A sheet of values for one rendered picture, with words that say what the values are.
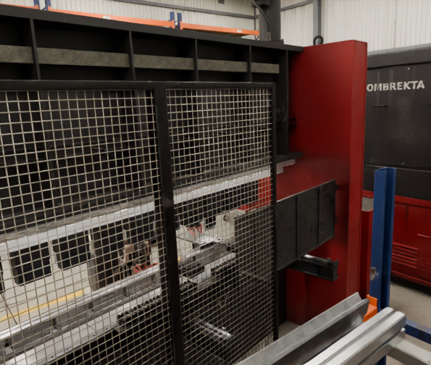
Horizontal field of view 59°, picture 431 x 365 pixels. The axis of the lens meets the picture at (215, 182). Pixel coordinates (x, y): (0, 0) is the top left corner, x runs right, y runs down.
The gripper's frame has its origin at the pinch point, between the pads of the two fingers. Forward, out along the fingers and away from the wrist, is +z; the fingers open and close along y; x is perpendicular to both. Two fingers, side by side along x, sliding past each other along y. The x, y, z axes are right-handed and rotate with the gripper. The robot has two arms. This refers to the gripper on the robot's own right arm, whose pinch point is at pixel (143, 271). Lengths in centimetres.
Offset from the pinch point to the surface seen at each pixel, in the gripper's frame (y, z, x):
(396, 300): 49, 92, 224
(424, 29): -81, -274, 725
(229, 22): -526, -489, 621
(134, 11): -521, -488, 329
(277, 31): 82, -146, 97
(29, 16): 110, -125, -71
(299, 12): -363, -448, 720
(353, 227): 78, 3, 141
